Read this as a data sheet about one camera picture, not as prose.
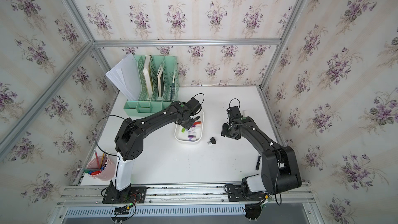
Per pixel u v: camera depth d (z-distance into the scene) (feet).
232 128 2.09
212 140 2.94
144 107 3.33
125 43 3.09
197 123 3.18
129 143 1.70
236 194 2.40
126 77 3.15
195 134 3.08
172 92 3.74
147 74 3.08
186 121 2.48
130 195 2.38
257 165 2.69
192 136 3.05
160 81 3.32
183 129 3.14
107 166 2.35
